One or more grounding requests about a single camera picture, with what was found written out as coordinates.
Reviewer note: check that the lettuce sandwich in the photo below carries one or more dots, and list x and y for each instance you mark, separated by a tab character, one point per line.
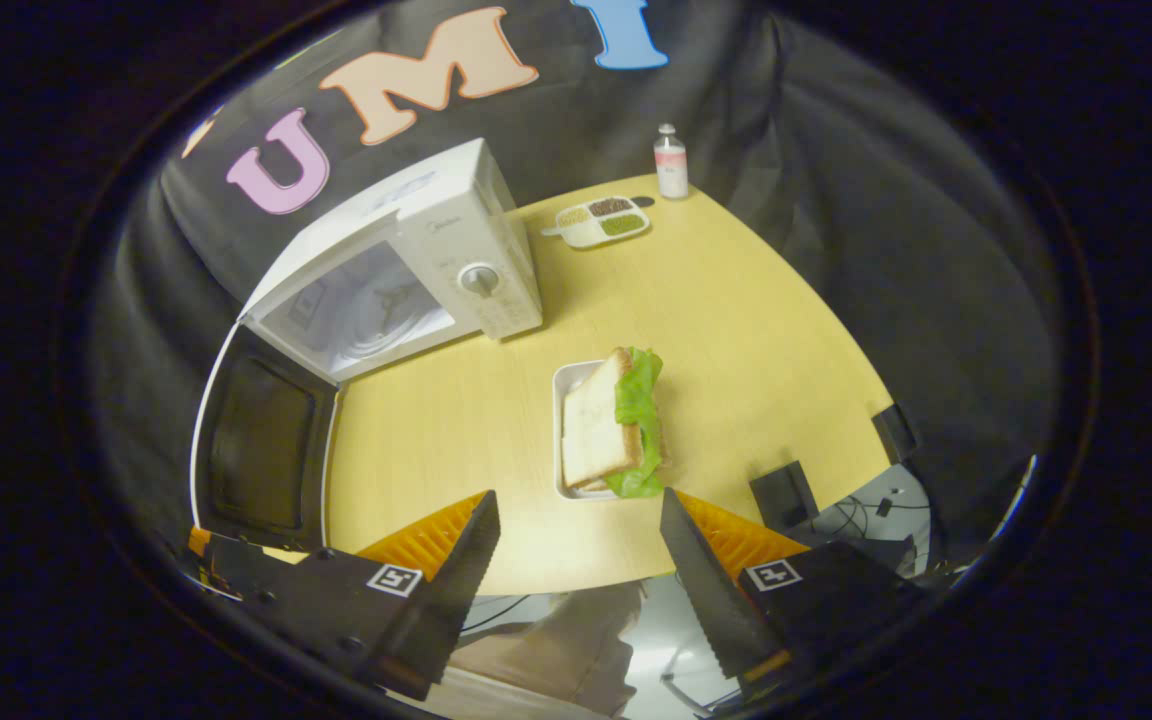
596	420

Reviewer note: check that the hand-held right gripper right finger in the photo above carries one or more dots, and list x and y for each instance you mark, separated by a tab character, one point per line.
706	590

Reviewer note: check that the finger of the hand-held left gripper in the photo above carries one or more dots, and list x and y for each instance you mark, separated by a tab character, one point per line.
236	565

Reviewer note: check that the divided white dish of beans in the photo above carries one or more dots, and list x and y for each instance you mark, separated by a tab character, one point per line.
586	235

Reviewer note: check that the metal chair frame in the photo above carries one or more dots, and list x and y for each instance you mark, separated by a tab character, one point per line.
676	685

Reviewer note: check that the white microwave oven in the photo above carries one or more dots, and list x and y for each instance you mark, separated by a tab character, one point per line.
496	240

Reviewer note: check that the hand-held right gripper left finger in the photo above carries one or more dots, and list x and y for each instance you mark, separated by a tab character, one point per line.
451	600

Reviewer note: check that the clear bottle with pink label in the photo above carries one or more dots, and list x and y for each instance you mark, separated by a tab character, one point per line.
671	170

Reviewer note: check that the small black box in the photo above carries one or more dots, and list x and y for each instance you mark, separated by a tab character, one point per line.
784	497
896	432

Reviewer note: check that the person's beige trousers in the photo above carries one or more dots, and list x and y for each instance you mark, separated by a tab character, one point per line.
556	650

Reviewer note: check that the white rectangular plate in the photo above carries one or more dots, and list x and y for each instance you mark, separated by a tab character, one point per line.
568	385

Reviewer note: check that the black backdrop cloth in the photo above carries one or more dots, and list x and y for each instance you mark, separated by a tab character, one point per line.
886	200

